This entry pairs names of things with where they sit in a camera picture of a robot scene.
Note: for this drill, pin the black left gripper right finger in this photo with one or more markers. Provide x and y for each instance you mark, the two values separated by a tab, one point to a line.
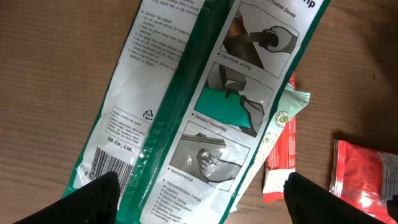
307	202

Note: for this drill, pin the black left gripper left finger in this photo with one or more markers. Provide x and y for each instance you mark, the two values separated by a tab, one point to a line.
94	203

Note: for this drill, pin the red tube package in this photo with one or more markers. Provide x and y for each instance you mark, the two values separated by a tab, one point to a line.
280	163

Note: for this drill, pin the red candy bag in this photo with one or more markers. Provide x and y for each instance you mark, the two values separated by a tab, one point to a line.
364	178

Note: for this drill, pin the mint green wipes pack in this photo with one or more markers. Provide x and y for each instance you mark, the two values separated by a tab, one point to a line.
291	103

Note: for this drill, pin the white green 3M package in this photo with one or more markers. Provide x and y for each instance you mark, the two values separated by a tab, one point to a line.
191	99

